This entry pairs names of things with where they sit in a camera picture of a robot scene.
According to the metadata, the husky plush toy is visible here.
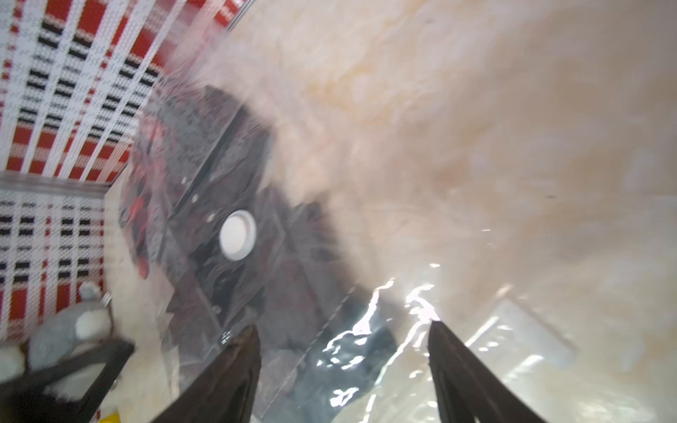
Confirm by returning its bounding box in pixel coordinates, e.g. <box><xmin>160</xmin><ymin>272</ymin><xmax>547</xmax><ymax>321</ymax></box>
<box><xmin>1</xmin><ymin>281</ymin><xmax>114</xmax><ymax>402</ymax></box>

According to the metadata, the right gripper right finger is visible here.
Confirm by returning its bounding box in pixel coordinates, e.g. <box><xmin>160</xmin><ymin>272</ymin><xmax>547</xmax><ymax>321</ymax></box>
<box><xmin>428</xmin><ymin>321</ymin><xmax>544</xmax><ymax>423</ymax></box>

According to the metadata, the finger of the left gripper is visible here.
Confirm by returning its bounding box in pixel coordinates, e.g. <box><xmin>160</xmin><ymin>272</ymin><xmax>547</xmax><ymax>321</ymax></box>
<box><xmin>1</xmin><ymin>338</ymin><xmax>135</xmax><ymax>422</ymax></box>

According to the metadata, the clear vacuum bag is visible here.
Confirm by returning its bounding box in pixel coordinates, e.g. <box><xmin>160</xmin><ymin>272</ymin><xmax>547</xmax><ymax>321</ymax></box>
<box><xmin>134</xmin><ymin>1</ymin><xmax>676</xmax><ymax>422</ymax></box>

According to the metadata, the yellow small block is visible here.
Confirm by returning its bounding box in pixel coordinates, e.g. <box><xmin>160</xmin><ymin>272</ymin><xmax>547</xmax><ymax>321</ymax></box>
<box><xmin>98</xmin><ymin>411</ymin><xmax>121</xmax><ymax>423</ymax></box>

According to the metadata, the grey pinstripe garment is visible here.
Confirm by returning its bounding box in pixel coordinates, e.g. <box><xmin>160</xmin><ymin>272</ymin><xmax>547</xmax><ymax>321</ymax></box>
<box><xmin>159</xmin><ymin>188</ymin><xmax>396</xmax><ymax>422</ymax></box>

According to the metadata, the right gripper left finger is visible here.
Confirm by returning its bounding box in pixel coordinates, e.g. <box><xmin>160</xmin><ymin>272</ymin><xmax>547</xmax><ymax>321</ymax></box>
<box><xmin>154</xmin><ymin>325</ymin><xmax>261</xmax><ymax>423</ymax></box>

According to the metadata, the red black plaid shirt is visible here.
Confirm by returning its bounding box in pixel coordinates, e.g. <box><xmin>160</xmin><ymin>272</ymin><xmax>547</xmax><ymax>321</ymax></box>
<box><xmin>119</xmin><ymin>106</ymin><xmax>172</xmax><ymax>280</ymax></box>

